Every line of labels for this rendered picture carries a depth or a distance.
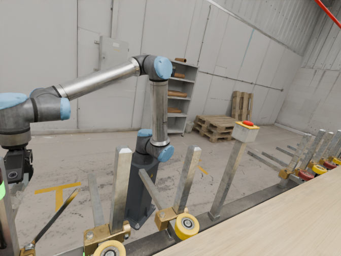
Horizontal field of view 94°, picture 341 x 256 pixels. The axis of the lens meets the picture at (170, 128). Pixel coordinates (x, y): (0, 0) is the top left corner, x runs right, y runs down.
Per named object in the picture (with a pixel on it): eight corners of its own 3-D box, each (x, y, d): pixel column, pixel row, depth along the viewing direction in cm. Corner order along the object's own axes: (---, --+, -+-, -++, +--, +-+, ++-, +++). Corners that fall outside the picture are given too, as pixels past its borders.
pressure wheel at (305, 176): (303, 185, 113) (311, 171, 109) (308, 192, 106) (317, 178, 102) (290, 181, 115) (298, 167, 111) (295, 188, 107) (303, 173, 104)
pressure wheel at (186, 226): (167, 252, 54) (174, 228, 50) (172, 231, 62) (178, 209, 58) (191, 261, 53) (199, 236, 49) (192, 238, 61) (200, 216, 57)
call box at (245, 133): (230, 137, 70) (235, 121, 68) (239, 137, 74) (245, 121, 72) (243, 145, 65) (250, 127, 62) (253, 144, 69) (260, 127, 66)
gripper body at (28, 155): (34, 161, 68) (31, 135, 64) (30, 173, 61) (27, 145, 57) (9, 163, 64) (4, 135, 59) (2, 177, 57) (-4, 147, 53)
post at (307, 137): (276, 189, 125) (305, 132, 109) (278, 188, 127) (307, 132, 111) (280, 192, 122) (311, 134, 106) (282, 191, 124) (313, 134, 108)
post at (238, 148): (207, 214, 85) (234, 137, 70) (213, 211, 87) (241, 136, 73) (212, 221, 81) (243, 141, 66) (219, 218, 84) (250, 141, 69)
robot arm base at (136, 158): (127, 159, 137) (128, 148, 133) (140, 151, 153) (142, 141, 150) (145, 168, 129) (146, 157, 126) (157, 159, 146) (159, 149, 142)
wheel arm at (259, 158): (246, 154, 141) (248, 150, 140) (248, 154, 143) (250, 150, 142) (302, 187, 107) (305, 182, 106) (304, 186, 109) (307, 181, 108)
